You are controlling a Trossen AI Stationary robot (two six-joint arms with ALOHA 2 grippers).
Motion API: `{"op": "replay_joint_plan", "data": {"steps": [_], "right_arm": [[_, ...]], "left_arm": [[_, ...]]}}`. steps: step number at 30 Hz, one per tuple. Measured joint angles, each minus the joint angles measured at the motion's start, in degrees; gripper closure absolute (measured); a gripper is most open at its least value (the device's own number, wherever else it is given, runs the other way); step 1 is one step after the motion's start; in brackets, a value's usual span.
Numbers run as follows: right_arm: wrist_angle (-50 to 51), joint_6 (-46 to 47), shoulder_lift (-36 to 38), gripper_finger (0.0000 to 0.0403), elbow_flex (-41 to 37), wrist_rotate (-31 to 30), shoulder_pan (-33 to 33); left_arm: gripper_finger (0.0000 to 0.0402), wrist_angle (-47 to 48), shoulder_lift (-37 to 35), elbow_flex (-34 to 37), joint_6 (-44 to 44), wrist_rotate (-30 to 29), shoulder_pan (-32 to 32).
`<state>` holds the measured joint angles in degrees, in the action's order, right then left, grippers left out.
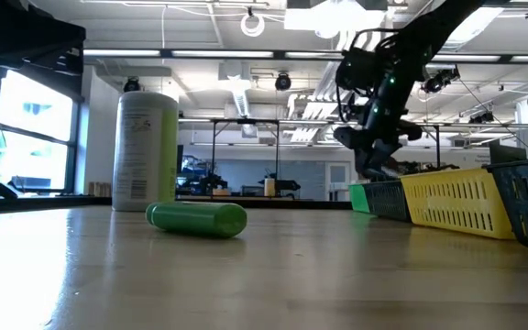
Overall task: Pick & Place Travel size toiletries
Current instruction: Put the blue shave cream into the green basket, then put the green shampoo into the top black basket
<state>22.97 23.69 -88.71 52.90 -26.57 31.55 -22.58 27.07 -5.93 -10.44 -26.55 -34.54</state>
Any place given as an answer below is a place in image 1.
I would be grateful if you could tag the white green wipes canister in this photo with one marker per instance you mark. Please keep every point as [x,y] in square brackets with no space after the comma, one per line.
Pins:
[145,151]

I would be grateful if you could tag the small black plastic basket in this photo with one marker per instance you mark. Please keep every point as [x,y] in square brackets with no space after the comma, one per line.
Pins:
[388,199]

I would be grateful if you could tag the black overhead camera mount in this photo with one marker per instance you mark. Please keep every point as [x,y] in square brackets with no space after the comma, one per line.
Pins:
[440,81]

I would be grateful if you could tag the large glass window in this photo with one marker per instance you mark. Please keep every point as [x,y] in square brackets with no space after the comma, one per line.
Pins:
[30,160]

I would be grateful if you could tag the small brown box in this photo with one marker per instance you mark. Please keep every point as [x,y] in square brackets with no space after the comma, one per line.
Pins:
[99,189]

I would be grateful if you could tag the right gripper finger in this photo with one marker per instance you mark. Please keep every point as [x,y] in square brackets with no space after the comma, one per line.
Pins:
[367,165]
[387,162]

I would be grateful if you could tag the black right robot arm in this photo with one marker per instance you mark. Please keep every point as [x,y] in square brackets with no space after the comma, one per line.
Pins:
[410,55]

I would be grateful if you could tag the black ceiling dome device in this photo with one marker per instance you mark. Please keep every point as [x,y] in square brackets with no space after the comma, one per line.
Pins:
[282,82]
[131,85]

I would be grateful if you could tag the dark monitor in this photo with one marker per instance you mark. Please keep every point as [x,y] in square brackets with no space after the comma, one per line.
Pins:
[507,155]

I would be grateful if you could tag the green plastic basket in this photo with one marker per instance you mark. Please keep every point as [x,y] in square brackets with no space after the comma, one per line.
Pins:
[358,198]

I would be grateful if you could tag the yellow plastic basket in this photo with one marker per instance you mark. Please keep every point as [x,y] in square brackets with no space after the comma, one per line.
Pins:
[456,201]

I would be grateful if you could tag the ceiling light strip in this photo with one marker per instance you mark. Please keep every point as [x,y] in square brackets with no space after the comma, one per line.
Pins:
[223,54]

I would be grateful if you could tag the black background frame rig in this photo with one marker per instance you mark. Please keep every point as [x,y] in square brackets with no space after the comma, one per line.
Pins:
[431,126]
[245,122]

